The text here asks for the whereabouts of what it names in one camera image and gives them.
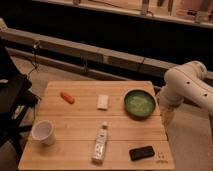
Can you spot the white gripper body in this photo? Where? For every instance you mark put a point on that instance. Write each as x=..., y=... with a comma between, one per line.
x=167, y=114

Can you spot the white paper cup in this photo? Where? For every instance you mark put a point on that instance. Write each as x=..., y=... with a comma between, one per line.
x=43, y=131

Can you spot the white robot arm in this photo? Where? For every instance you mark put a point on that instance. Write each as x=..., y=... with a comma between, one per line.
x=185, y=81

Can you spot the orange carrot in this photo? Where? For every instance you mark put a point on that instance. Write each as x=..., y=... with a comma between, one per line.
x=68, y=98

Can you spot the black chair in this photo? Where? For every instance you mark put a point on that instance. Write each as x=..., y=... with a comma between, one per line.
x=15, y=99

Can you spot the clear plastic bottle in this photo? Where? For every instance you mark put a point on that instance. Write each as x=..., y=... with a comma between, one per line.
x=100, y=144

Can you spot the white rectangular block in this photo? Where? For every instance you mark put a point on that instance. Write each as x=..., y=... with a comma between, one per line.
x=102, y=102

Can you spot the green ceramic bowl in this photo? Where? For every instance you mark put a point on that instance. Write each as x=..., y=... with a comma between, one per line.
x=139, y=103

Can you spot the black smartphone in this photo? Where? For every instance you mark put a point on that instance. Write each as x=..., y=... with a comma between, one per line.
x=141, y=153

